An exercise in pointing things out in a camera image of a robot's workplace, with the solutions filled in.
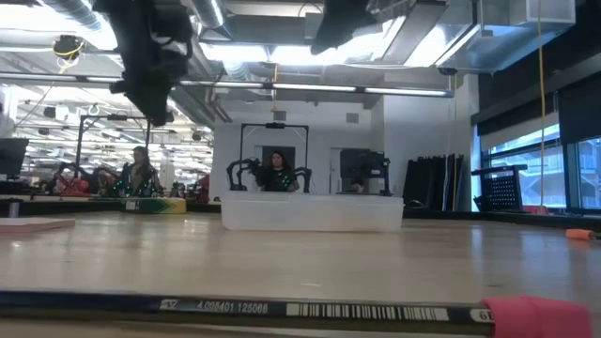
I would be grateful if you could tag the black background robot arm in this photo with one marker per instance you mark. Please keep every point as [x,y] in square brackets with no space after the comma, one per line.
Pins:
[305,176]
[235,173]

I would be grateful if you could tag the dome security camera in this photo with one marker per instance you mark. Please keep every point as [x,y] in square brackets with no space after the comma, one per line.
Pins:
[447,71]

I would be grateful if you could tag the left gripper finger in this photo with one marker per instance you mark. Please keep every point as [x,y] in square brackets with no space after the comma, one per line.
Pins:
[143,105]
[162,105]

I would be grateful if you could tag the long ceiling light strip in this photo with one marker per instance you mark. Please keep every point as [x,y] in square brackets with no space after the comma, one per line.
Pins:
[310,87]

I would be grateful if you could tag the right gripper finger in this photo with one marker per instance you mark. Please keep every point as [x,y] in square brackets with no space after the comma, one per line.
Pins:
[340,19]

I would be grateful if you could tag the round black ceiling device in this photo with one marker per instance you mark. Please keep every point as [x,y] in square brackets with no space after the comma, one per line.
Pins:
[68,46]

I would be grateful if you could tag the silver ventilation duct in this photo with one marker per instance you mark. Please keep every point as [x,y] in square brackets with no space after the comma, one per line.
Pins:
[507,37]

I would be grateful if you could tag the red background robot equipment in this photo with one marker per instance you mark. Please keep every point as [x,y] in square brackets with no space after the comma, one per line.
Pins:
[70,185]

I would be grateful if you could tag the dark pencil orange eraser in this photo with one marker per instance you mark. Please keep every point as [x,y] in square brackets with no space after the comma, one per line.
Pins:
[578,234]

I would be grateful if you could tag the black pencil pink eraser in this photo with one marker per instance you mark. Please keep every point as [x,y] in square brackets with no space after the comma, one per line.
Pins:
[235,307]

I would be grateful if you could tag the pink sticky note pad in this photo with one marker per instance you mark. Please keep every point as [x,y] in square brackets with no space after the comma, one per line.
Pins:
[33,225]

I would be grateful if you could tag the black curtain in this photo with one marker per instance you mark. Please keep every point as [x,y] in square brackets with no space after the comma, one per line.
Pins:
[432,183]

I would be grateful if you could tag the green yellow crayon box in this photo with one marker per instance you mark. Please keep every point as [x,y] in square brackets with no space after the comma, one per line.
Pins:
[155,205]

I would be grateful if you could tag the clear pencil case grey lid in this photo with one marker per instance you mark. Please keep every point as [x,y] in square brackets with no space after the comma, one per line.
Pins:
[310,213]

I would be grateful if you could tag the person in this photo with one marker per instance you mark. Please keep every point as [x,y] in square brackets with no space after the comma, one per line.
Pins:
[138,176]
[278,178]

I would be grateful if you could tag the dark monitor screen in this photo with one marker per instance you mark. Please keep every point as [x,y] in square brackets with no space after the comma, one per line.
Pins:
[13,157]

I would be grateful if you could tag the black gantry frame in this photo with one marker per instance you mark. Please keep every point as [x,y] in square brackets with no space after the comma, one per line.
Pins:
[81,141]
[274,125]

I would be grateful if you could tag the black perforated cart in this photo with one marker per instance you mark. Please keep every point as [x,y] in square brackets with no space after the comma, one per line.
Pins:
[502,190]

